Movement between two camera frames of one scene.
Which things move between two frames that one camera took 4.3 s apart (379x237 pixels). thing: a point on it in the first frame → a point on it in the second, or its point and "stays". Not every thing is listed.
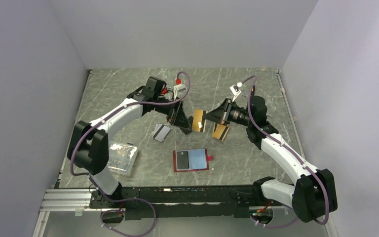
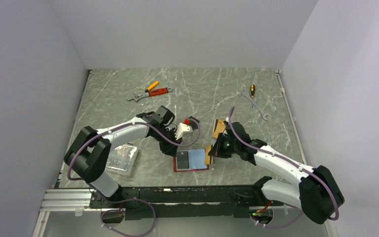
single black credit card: [182, 160] stays
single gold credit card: [197, 120] → [207, 158]
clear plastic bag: [121, 157] stays
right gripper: [221, 114] → [217, 150]
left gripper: [181, 120] → [171, 148]
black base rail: [184, 202] stays
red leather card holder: [191, 160] stays
